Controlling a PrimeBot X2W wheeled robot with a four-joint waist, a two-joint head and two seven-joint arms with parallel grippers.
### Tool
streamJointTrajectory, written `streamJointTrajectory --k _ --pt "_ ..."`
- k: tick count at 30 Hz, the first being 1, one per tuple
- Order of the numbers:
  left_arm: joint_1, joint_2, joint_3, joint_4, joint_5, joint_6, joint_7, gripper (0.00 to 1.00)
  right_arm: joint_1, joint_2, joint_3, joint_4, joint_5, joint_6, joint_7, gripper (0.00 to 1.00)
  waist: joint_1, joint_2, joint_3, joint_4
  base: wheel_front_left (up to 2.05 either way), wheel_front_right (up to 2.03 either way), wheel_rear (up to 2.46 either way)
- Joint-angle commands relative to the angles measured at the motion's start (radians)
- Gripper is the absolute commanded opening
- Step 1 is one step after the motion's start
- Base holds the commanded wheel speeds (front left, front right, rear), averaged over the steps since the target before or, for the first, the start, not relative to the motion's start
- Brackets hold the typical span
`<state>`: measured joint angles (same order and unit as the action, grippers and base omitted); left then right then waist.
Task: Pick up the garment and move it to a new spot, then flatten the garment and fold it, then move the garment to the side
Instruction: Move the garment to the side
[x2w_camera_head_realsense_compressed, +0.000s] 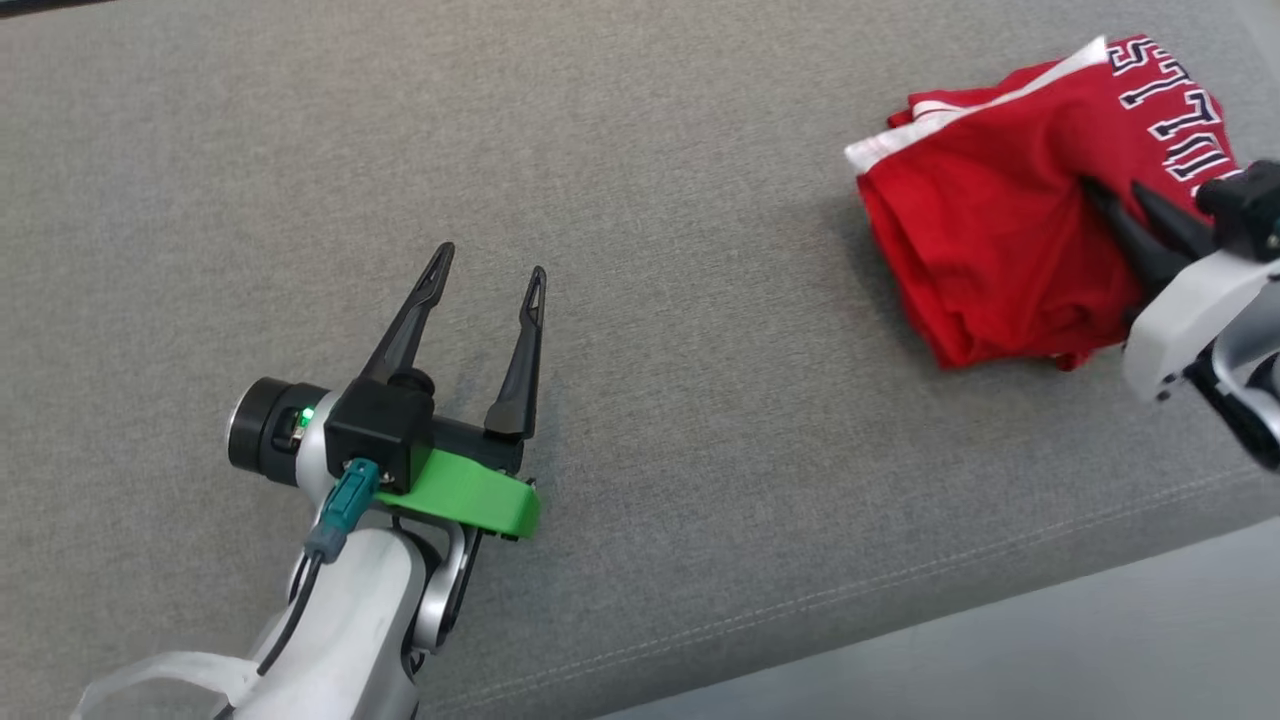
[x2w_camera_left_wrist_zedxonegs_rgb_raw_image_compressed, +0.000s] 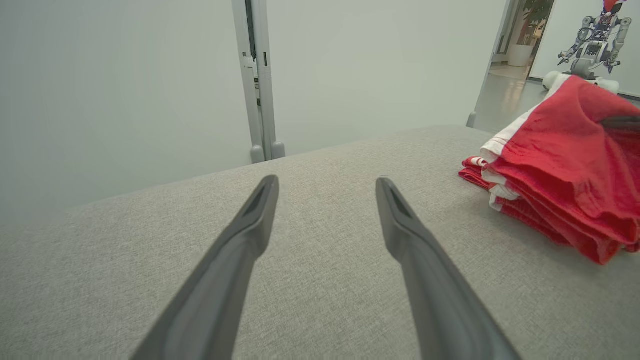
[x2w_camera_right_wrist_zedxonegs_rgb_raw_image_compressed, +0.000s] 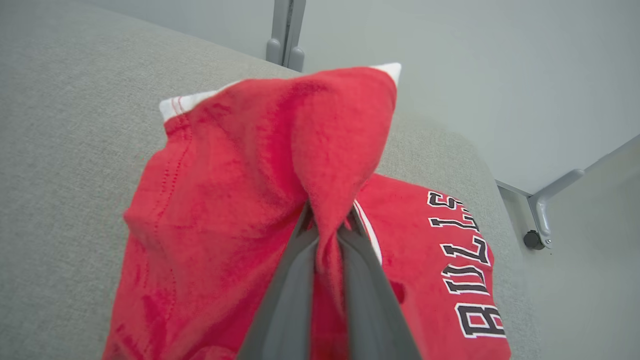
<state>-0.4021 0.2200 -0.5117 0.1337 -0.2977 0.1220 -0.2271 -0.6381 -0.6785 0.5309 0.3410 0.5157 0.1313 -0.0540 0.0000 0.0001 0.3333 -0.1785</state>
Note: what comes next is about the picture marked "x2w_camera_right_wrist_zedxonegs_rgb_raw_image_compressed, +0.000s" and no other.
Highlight red white Bulls jersey shirt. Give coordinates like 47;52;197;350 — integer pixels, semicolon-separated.
350;172;512;360

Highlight grey metal partition post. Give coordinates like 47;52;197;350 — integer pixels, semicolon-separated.
265;0;307;73

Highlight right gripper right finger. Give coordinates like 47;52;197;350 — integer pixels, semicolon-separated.
337;207;423;360

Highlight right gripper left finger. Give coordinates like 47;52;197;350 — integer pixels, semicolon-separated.
237;202;321;360

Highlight red shorts with white stripe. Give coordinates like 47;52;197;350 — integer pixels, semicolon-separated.
102;62;402;360

